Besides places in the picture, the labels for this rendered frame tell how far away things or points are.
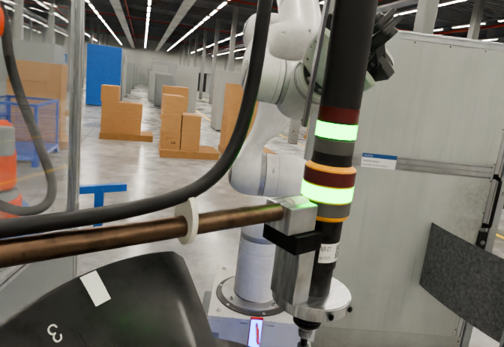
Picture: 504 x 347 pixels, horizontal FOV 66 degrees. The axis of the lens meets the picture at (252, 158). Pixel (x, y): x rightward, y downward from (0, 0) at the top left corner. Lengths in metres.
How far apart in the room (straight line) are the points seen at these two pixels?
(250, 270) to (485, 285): 1.47
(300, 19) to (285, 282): 0.55
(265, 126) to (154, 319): 0.69
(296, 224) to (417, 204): 2.17
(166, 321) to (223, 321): 0.68
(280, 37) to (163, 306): 0.50
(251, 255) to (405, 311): 1.77
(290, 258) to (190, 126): 7.65
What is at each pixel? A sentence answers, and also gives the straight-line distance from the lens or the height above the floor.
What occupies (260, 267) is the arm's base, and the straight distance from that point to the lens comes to 1.10.
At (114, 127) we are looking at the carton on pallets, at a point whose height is 0.27.
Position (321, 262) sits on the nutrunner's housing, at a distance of 0.34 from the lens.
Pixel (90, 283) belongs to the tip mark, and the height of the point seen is 1.42.
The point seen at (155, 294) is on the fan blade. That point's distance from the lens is 0.44.
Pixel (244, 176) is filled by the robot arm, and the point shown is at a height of 1.39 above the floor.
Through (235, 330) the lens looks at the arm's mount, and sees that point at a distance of 1.12.
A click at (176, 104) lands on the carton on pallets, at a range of 7.88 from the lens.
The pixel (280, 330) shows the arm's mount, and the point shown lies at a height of 1.00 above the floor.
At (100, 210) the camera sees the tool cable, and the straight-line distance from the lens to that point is 0.23.
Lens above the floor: 1.63
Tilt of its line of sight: 11 degrees down
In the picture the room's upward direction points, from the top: 6 degrees clockwise
